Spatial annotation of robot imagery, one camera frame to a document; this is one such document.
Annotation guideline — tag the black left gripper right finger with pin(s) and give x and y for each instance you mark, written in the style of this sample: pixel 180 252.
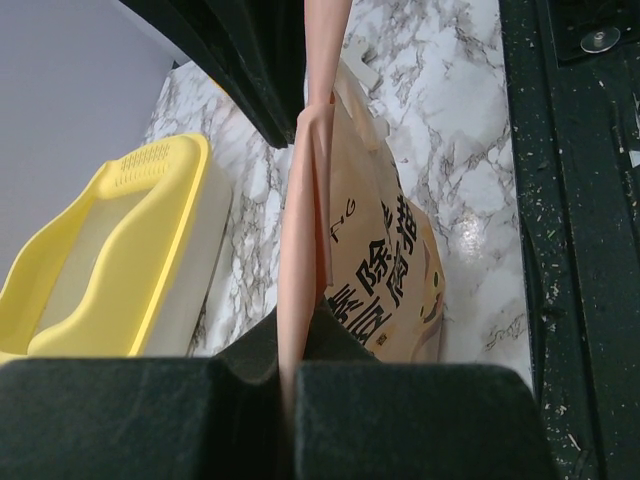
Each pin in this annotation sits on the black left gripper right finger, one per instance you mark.
pixel 359 418

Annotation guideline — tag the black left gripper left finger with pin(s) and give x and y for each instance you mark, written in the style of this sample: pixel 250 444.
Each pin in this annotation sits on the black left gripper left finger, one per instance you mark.
pixel 150 418

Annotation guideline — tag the yellow litter box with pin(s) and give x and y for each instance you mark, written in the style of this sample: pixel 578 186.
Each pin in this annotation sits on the yellow litter box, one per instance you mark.
pixel 126 268

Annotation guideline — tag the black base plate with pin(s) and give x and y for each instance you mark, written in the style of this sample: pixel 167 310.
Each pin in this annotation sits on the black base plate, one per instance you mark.
pixel 572 76

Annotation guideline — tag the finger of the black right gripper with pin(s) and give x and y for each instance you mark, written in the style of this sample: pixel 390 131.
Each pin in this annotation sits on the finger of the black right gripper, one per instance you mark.
pixel 253 49

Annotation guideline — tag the pink cat litter bag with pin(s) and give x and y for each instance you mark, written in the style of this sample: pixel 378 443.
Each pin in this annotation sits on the pink cat litter bag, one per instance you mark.
pixel 350 238

